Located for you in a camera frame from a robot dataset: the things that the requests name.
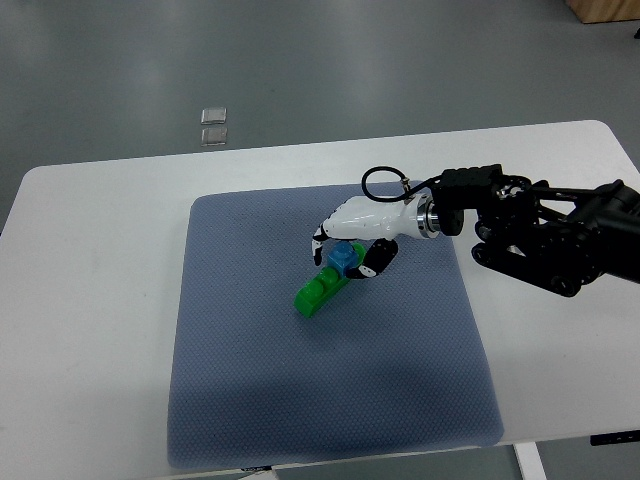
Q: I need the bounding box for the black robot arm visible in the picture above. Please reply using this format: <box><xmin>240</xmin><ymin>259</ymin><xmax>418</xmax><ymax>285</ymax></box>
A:
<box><xmin>430</xmin><ymin>165</ymin><xmax>639</xmax><ymax>297</ymax></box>

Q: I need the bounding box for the wooden cabinet corner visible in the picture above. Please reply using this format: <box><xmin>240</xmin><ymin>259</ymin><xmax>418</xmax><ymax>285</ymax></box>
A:
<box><xmin>565</xmin><ymin>0</ymin><xmax>639</xmax><ymax>24</ymax></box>

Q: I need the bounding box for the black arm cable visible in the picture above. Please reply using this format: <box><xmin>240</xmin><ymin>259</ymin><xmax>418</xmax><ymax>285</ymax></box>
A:
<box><xmin>361</xmin><ymin>166</ymin><xmax>444</xmax><ymax>203</ymax></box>

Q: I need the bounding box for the white table leg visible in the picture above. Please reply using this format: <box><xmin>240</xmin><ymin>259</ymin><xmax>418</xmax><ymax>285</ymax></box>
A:
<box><xmin>513</xmin><ymin>442</ymin><xmax>547</xmax><ymax>480</ymax></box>

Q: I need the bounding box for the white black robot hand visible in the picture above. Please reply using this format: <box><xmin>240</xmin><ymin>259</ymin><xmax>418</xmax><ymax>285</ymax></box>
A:
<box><xmin>311</xmin><ymin>195</ymin><xmax>440</xmax><ymax>279</ymax></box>

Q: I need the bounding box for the green four-stud toy block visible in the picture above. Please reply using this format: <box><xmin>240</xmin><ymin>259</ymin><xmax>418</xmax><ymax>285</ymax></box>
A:
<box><xmin>293</xmin><ymin>242</ymin><xmax>365</xmax><ymax>318</ymax></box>

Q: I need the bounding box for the upper floor socket plate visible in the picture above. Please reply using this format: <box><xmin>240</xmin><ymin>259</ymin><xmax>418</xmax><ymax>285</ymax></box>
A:
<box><xmin>200</xmin><ymin>107</ymin><xmax>227</xmax><ymax>125</ymax></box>

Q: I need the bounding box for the blue toy block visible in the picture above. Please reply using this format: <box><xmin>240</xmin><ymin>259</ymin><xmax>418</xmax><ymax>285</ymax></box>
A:
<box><xmin>327</xmin><ymin>241</ymin><xmax>359</xmax><ymax>278</ymax></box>

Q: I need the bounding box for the black desk control panel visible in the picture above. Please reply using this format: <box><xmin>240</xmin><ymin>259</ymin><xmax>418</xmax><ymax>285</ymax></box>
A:
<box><xmin>590</xmin><ymin>430</ymin><xmax>640</xmax><ymax>446</ymax></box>

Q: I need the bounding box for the blue-grey textured mat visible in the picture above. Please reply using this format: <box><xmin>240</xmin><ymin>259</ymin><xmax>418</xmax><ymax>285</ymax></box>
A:
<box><xmin>167</xmin><ymin>185</ymin><xmax>504</xmax><ymax>469</ymax></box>

